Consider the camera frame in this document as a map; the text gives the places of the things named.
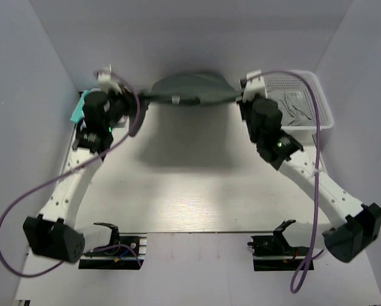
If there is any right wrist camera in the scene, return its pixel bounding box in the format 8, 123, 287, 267
240, 69, 267, 103

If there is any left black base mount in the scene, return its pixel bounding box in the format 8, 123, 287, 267
78, 233, 147, 271

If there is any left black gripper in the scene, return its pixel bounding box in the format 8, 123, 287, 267
104, 84, 146, 131

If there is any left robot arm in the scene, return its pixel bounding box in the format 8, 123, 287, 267
23, 89, 137, 263

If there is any white plastic basket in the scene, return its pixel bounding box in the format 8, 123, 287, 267
264, 70, 334, 134

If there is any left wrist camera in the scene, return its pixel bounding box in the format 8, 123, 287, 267
93, 65, 122, 94

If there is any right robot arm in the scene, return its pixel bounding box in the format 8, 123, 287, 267
237, 94, 381, 263

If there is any light grey t-shirt in basket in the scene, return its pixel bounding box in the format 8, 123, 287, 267
269, 91, 312, 126

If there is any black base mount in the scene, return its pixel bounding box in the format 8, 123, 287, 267
247, 235, 309, 272
78, 233, 147, 271

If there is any dark grey t-shirt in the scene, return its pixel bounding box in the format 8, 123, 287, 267
126, 70, 244, 138

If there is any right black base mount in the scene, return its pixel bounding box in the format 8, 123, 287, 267
247, 235, 309, 272

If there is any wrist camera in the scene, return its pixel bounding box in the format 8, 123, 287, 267
93, 65, 122, 94
240, 69, 267, 103

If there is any folded white t-shirt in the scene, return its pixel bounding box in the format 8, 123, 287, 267
114, 116, 129, 129

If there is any folded teal t-shirt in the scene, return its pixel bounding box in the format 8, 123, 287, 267
70, 90, 91, 124

